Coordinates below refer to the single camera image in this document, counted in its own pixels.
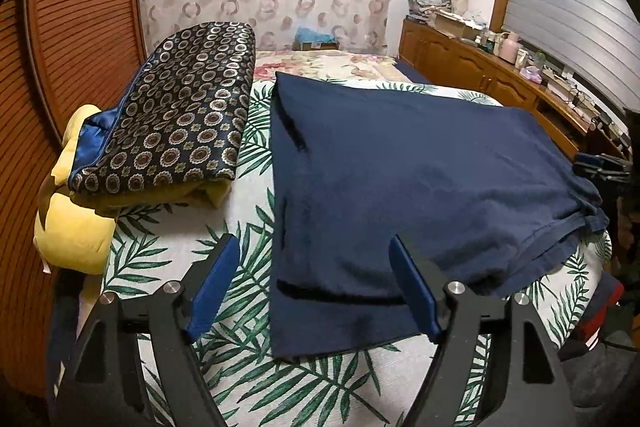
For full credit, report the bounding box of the navy blue t-shirt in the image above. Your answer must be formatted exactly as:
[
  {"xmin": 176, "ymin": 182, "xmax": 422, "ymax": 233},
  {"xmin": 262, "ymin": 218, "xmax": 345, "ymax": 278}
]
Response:
[{"xmin": 269, "ymin": 72, "xmax": 608, "ymax": 358}]

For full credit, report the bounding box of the palm leaf print sheet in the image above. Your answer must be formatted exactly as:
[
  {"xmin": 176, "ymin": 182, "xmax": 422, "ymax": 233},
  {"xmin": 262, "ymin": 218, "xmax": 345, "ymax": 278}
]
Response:
[{"xmin": 103, "ymin": 80, "xmax": 612, "ymax": 426}]

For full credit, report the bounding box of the dark circle pattern folded quilt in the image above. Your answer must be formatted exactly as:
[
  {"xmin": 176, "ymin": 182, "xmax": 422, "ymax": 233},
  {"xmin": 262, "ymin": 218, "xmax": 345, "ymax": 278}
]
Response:
[{"xmin": 68, "ymin": 22, "xmax": 256, "ymax": 209}]

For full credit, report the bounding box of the yellow plush pillow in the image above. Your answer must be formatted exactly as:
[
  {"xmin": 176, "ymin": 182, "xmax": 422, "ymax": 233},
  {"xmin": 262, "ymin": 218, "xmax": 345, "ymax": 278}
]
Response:
[{"xmin": 32, "ymin": 104, "xmax": 231, "ymax": 275}]

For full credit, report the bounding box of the floral blanket navy border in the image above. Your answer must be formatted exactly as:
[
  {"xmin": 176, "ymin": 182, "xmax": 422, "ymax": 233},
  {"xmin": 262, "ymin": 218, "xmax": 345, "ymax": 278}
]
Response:
[{"xmin": 254, "ymin": 50, "xmax": 430, "ymax": 84}]

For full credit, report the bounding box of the wooden sideboard cabinet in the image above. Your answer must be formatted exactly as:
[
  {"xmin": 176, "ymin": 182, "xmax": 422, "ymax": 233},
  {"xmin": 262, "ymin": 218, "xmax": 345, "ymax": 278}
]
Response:
[{"xmin": 399, "ymin": 18, "xmax": 630, "ymax": 159}]

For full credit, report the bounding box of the purple tissue pack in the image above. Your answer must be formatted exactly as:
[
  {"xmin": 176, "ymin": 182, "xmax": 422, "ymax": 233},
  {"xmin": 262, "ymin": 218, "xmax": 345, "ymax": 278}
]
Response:
[{"xmin": 520, "ymin": 65, "xmax": 542, "ymax": 84}]

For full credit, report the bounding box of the pink bottle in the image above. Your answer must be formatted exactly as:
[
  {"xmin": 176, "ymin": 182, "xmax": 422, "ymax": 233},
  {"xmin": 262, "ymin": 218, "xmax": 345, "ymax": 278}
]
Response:
[{"xmin": 499, "ymin": 31, "xmax": 520, "ymax": 65}]

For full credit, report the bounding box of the cardboard box on cabinet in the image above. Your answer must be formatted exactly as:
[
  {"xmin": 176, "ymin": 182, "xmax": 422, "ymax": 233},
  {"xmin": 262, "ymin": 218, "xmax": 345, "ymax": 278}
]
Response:
[{"xmin": 434, "ymin": 11, "xmax": 484, "ymax": 40}]

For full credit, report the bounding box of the wooden louvered wardrobe door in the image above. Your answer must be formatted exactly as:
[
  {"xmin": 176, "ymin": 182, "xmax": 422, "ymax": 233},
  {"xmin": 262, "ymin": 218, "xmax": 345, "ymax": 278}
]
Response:
[{"xmin": 1, "ymin": 0, "xmax": 144, "ymax": 397}]

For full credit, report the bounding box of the grey window blind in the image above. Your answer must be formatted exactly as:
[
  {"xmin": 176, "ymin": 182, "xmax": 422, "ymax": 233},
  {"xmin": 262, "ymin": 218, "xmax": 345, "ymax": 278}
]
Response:
[{"xmin": 503, "ymin": 0, "xmax": 639, "ymax": 109}]

